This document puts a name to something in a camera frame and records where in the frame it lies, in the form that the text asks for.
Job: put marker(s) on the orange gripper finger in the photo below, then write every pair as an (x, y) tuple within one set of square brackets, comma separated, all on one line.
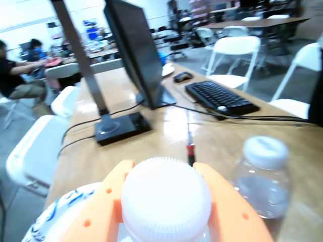
[(98, 214), (234, 216)]

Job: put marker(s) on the clear bottle with purple label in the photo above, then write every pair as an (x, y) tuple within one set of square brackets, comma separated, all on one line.
[(262, 186)]

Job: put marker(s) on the clear bottle with blue label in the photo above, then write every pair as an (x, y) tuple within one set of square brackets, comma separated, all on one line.
[(164, 196)]

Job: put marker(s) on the paper plate with blue print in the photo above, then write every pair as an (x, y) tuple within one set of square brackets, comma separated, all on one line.
[(50, 216)]

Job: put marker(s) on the red black screwdriver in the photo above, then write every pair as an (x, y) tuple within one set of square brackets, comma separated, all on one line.
[(190, 153)]

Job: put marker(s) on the black desk lamp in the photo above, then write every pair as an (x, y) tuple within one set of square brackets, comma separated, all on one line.
[(121, 128)]

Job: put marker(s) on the white folding chair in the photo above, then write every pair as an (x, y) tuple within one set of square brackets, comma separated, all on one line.
[(106, 66), (234, 48), (292, 106), (35, 151), (63, 71), (65, 100)]

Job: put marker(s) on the black computer keyboard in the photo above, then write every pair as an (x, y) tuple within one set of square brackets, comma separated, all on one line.
[(219, 97)]

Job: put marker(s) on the black computer mouse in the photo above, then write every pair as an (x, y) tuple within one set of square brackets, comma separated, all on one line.
[(183, 76)]

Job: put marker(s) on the black panel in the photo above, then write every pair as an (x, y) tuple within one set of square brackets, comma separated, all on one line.
[(316, 83)]

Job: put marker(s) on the person in black shirt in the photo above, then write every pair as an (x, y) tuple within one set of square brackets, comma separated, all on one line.
[(10, 73)]

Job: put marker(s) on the black computer monitor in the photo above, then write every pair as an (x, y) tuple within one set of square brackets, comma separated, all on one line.
[(136, 50)]

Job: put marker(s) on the blue container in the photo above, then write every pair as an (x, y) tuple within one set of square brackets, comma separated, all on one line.
[(162, 58)]

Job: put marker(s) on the person in blue shirt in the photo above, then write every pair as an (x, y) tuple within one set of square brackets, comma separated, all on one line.
[(35, 51)]

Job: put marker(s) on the black office chair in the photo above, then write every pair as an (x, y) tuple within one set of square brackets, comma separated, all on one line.
[(176, 43)]

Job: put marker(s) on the brown folding table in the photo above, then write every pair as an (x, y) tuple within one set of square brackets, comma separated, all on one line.
[(252, 23)]

